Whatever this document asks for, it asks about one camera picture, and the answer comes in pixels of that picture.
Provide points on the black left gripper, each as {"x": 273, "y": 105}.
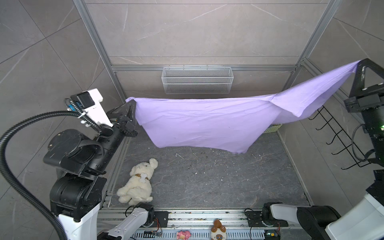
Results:
{"x": 123, "y": 122}

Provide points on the brown white small plush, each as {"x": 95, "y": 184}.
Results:
{"x": 218, "y": 231}

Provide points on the green yellow electronics box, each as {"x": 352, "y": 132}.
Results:
{"x": 272, "y": 235}

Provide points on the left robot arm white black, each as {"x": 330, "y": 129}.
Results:
{"x": 76, "y": 196}

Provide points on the black wire hook rack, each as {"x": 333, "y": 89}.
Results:
{"x": 340, "y": 136}

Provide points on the aluminium frame rail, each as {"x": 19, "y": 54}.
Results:
{"x": 91, "y": 28}

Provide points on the white plush dog toy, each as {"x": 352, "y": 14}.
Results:
{"x": 138, "y": 189}

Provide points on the white wire mesh basket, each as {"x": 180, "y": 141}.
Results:
{"x": 199, "y": 80}

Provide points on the green plastic basket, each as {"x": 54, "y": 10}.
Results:
{"x": 272, "y": 128}

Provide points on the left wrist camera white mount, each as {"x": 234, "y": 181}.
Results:
{"x": 89, "y": 102}

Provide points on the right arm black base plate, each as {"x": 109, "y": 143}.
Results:
{"x": 262, "y": 218}

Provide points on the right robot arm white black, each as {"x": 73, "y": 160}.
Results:
{"x": 320, "y": 152}

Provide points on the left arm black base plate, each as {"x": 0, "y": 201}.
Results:
{"x": 157, "y": 218}

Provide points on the purple t shirt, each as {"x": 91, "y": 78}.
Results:
{"x": 234, "y": 124}

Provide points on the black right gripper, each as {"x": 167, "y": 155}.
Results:
{"x": 370, "y": 97}

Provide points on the small electronics board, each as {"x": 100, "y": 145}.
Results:
{"x": 151, "y": 234}

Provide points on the pink small toy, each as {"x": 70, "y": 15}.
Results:
{"x": 183, "y": 235}

